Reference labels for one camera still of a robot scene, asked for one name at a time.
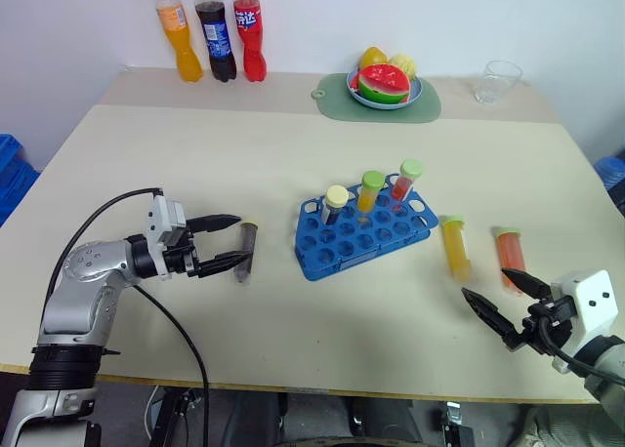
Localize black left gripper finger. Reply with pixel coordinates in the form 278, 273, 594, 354
187, 214, 243, 234
196, 252, 253, 279

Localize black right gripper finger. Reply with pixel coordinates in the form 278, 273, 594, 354
501, 267, 556, 300
460, 287, 517, 344

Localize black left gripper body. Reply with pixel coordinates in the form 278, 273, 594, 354
162, 228, 204, 278

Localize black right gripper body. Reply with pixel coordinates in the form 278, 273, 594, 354
507, 295, 577, 355

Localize dark liquid tube cream cap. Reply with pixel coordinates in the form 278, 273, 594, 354
232, 216, 261, 287
319, 184, 351, 226

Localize orange-red liquid tube green cap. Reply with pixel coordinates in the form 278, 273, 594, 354
491, 225, 529, 295

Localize orange liquid tube green cap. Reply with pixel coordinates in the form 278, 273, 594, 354
355, 170, 387, 215
439, 214, 474, 280

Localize blue plastic test tube rack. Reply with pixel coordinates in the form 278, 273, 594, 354
293, 173, 439, 282

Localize red liquid tube green cap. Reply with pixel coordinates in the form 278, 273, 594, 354
390, 158, 425, 201

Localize green silicone mat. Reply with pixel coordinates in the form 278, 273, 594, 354
312, 71, 443, 124

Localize dark cola bottle blue label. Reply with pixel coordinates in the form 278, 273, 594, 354
193, 0, 238, 84

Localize orange soda bottle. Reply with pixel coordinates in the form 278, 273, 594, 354
153, 0, 204, 84

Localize red soda bottle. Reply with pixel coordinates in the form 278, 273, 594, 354
231, 0, 270, 84

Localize dark rounded shape under table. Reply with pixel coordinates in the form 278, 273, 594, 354
227, 392, 427, 447

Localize clear glass cup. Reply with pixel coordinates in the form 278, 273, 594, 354
472, 60, 524, 106

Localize toy watermelon slice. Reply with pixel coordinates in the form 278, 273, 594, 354
356, 62, 413, 105

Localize light blue plate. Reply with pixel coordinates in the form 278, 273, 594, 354
346, 65, 425, 112

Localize orange toy fruit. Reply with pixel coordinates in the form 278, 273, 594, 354
358, 46, 390, 71

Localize yellow toy fruit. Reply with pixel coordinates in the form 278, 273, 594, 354
388, 52, 420, 80

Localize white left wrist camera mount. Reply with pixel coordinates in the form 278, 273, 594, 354
142, 193, 189, 254

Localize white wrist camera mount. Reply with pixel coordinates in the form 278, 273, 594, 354
142, 193, 189, 254
550, 269, 619, 342

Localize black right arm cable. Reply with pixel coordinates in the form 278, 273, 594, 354
538, 313, 625, 386

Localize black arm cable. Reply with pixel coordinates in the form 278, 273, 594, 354
538, 313, 625, 386
46, 187, 164, 302
132, 283, 211, 447

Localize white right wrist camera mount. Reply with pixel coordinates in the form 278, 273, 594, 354
550, 269, 619, 342

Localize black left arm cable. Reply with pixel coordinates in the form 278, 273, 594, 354
46, 187, 164, 302
132, 283, 211, 447

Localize black metal bracket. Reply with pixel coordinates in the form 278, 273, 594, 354
431, 399, 476, 447

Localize thin white cable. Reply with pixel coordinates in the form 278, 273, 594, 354
145, 384, 163, 441

